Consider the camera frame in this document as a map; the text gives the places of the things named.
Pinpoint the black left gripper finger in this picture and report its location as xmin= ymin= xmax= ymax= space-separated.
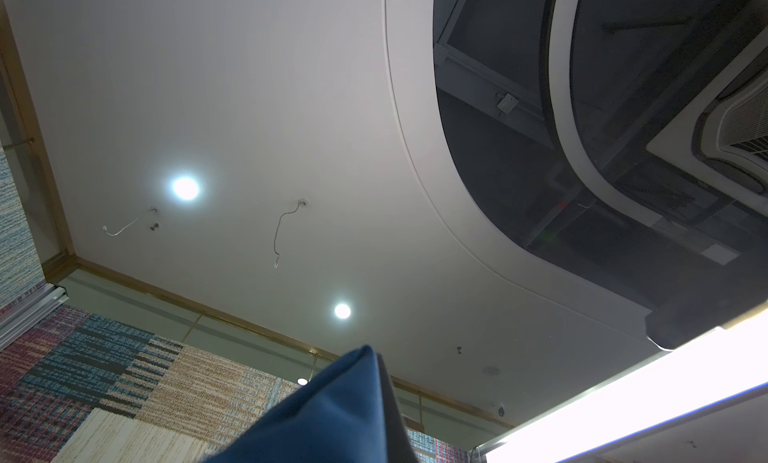
xmin=376 ymin=353 xmax=419 ymax=463

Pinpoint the long fluorescent ceiling lamp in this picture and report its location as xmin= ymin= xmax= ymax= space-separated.
xmin=482 ymin=310 xmax=767 ymax=462

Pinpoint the hanging ceiling wire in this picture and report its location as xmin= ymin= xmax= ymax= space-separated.
xmin=272 ymin=198 xmax=310 ymax=270
xmin=101 ymin=207 xmax=160 ymax=238

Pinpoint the blue zip jacket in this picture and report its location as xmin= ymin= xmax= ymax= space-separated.
xmin=208 ymin=346 xmax=387 ymax=463

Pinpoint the round ceiling light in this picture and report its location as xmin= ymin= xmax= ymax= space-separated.
xmin=167 ymin=173 xmax=202 ymax=204
xmin=333 ymin=302 xmax=352 ymax=320

